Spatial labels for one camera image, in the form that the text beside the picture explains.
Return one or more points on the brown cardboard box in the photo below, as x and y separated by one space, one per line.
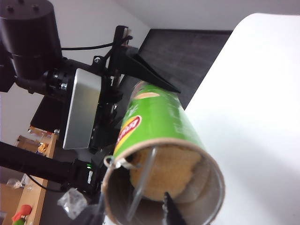
25 141

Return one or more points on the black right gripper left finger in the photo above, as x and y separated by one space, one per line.
95 214

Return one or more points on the green toy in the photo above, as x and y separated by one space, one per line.
20 222

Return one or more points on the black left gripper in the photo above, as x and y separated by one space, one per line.
110 63

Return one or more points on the crumpled clear plastic bag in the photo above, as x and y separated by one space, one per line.
14 182
72 202

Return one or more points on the green chips tube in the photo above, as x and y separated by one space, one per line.
159 122

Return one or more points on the transparent plastic chip container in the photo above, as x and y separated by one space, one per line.
144 173

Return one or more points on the wooden shelf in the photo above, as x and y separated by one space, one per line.
35 197

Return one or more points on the orange snack packet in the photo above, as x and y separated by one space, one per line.
43 147

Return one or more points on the red toy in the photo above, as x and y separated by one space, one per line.
23 211

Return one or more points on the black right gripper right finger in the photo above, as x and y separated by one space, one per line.
172 213

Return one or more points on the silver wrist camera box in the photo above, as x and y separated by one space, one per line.
82 110

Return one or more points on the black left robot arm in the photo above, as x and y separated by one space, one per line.
30 35

